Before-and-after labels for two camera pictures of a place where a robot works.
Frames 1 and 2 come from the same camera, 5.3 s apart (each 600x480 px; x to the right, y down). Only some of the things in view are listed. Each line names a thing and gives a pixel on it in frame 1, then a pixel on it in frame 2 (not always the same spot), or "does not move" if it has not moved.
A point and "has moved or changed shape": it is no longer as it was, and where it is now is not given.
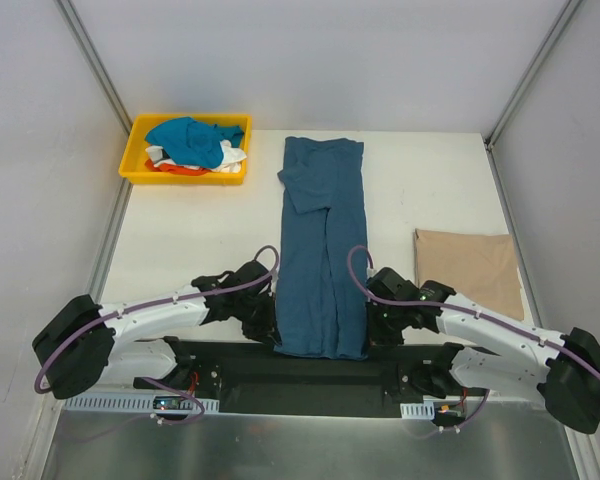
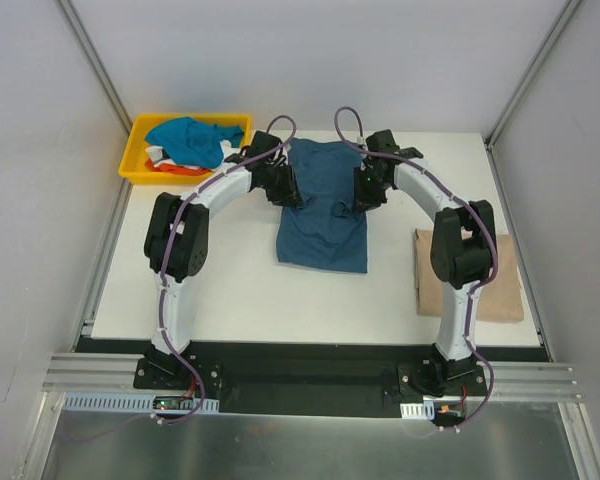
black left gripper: (262, 326) → (285, 190)
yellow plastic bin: (133, 170) does not move
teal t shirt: (190, 142) does not move
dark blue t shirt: (323, 307) has moved or changed shape
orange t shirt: (177, 169) does not move
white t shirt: (232, 158) does not move
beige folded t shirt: (479, 267) does not move
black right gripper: (378, 329) → (367, 192)
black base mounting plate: (249, 377) does not move
